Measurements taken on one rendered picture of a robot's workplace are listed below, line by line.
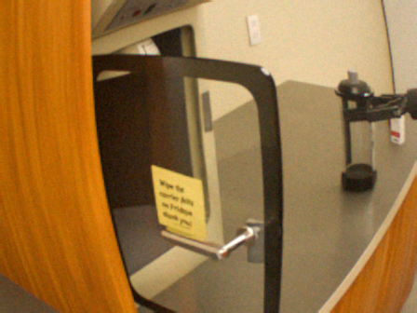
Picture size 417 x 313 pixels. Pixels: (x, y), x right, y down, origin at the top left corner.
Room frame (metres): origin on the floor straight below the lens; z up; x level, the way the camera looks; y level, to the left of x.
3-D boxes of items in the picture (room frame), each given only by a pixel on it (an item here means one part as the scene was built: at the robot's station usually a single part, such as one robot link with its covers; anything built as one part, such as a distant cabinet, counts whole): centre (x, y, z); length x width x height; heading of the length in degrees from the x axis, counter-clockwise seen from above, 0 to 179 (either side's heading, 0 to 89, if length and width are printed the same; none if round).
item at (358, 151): (1.25, -0.34, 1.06); 0.11 x 0.11 x 0.21
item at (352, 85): (1.26, -0.34, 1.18); 0.09 x 0.09 x 0.07
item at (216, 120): (0.71, 0.04, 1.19); 0.30 x 0.01 x 0.40; 47
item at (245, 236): (0.63, 0.01, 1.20); 0.10 x 0.05 x 0.03; 47
